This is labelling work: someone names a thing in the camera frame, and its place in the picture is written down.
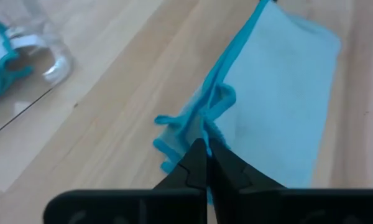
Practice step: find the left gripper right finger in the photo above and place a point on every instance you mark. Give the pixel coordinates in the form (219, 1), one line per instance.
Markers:
(283, 207)

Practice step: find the clear plastic bin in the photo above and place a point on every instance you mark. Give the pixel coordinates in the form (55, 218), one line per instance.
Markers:
(60, 65)

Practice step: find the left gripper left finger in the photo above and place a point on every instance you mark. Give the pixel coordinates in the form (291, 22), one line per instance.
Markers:
(127, 207)

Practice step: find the blue microfiber towel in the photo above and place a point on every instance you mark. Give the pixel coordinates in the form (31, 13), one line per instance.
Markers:
(283, 93)
(0, 71)

